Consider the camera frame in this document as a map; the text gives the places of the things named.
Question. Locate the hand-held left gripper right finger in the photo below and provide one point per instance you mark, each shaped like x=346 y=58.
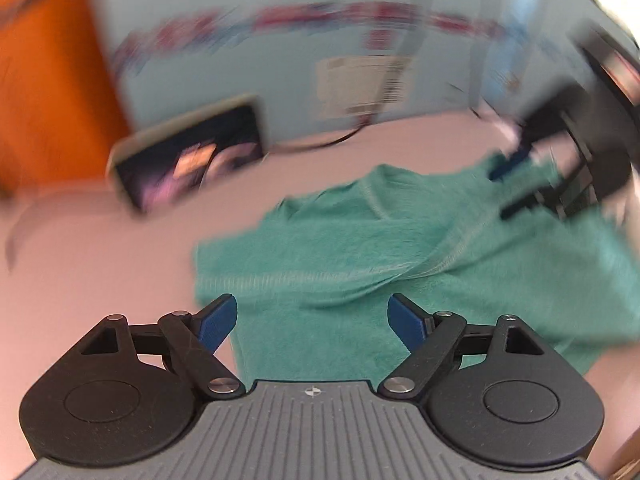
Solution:
x=407 y=322

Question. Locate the plain light blue cardboard box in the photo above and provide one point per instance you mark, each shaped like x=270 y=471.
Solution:
x=540 y=50

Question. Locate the orange box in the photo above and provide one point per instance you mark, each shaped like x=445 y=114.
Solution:
x=45 y=85

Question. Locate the green cloth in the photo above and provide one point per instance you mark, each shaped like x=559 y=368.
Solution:
x=350 y=240

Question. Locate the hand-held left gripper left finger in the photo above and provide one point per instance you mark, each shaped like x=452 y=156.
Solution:
x=217 y=322

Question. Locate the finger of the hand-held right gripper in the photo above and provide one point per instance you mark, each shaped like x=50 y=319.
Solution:
x=535 y=199
x=510 y=162

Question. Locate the white-cased smartphone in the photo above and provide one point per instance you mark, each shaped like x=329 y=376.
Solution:
x=185 y=160

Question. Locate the taped light blue cardboard box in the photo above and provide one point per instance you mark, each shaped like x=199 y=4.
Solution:
x=225 y=60

